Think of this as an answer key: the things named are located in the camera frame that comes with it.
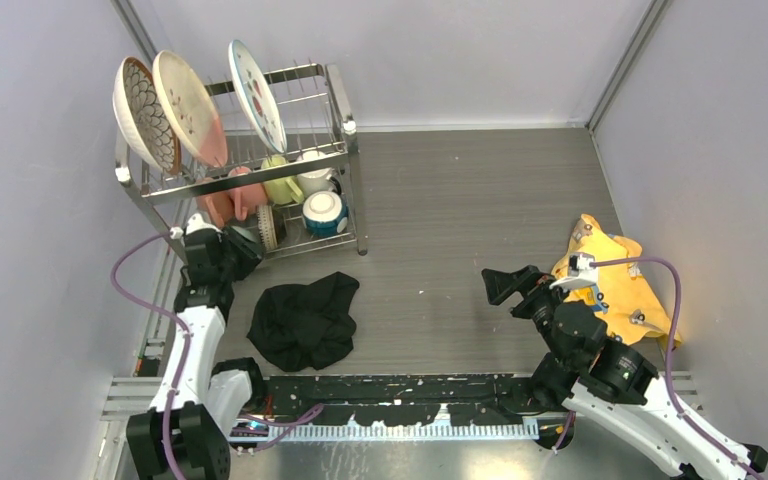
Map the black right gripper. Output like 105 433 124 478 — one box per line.
480 262 575 365

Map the brown bowl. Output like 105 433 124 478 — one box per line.
256 205 287 252

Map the light green mug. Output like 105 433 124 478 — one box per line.
261 154 305 205

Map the dark blue bowl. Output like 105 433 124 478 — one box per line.
302 191 349 238

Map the white ribbed mug black handle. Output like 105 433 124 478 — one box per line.
296 150 342 198

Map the pink and cream plate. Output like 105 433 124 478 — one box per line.
152 50 229 168

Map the watermelon pattern plate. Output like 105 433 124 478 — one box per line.
227 39 287 154

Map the flower pattern brown-rim plate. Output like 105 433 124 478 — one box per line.
112 57 181 175

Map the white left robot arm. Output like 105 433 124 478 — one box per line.
115 214 267 479

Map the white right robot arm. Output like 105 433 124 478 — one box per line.
481 254 768 479

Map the metal dish rack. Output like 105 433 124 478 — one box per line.
114 63 369 259

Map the black cloth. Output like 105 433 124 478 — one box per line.
247 272 360 373

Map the yellow cartoon cloth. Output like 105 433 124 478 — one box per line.
567 214 683 350

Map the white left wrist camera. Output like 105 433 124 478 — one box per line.
169 213 221 240

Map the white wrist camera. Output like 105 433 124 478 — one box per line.
551 252 599 291
169 213 221 240

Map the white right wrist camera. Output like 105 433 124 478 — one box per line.
551 252 599 291

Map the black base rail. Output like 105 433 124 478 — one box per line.
242 373 566 427

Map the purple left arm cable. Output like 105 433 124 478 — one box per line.
109 231 324 480

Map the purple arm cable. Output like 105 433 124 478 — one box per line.
109 231 324 480
549 256 766 480

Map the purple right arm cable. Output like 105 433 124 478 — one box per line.
549 256 766 480

